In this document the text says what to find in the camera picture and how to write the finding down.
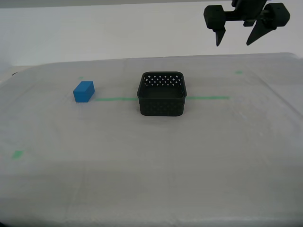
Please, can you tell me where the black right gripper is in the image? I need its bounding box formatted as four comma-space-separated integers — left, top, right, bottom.
203, 0, 291, 47

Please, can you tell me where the black perforated plastic basket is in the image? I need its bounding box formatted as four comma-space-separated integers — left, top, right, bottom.
136, 71, 188, 117

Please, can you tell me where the blue rectangular block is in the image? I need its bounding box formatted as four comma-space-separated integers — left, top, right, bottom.
72, 80, 96, 103

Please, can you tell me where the long green tape strip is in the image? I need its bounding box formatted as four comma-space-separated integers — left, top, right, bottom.
94, 96, 230, 102

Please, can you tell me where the white table cover sheet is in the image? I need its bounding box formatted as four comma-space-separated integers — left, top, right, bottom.
0, 52, 303, 227

